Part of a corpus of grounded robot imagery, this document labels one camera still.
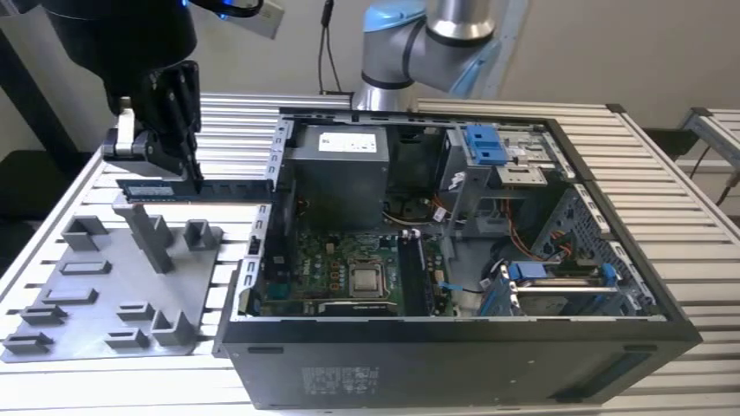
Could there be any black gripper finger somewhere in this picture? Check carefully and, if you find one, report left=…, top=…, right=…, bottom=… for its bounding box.
left=101, top=107, right=161, bottom=177
left=132, top=60, right=205, bottom=197

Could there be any green RAM stick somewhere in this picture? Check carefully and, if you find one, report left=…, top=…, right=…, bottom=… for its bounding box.
left=117, top=179, right=274, bottom=204

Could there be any black metal stand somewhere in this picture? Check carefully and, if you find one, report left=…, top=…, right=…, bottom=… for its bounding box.
left=0, top=28, right=80, bottom=157

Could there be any grey plastic parts rack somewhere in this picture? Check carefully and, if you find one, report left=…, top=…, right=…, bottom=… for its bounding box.
left=0, top=201, right=241, bottom=363

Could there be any grey power supply unit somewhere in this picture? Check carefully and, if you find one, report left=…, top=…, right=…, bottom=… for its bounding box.
left=282, top=124, right=392, bottom=233

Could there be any green motherboard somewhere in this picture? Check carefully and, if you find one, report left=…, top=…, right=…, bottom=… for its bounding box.
left=257, top=229, right=464, bottom=317

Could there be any silver CPU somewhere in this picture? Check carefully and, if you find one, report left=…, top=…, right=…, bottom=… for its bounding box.
left=352, top=268, right=382, bottom=290

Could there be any blue plastic drive latch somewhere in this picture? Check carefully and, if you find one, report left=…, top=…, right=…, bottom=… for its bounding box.
left=465, top=125, right=498, bottom=146
left=473, top=145, right=504, bottom=166

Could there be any metal CPU socket cover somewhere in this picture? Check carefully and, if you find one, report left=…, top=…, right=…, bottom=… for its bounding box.
left=344, top=257, right=389, bottom=299

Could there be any black graphics card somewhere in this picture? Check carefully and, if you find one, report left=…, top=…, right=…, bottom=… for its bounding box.
left=314, top=300, right=401, bottom=317

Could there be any grey metal drive cage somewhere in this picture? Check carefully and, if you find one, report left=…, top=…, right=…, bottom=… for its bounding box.
left=438, top=125, right=570, bottom=239

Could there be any black open PC case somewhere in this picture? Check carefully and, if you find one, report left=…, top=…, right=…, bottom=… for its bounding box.
left=213, top=103, right=704, bottom=411

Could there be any hard disk in blue carrier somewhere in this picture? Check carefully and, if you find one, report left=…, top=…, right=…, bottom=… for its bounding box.
left=482, top=259, right=630, bottom=317

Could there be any metal slat side table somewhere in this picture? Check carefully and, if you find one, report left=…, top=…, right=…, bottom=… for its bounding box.
left=674, top=106, right=740, bottom=192

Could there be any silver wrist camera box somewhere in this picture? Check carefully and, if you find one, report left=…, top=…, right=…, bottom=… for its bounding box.
left=221, top=0, right=288, bottom=41

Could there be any black hanging cable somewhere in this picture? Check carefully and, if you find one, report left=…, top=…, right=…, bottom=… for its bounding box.
left=316, top=0, right=344, bottom=95

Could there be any orange wire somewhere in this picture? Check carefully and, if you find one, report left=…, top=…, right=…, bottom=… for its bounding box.
left=500, top=197, right=548, bottom=262

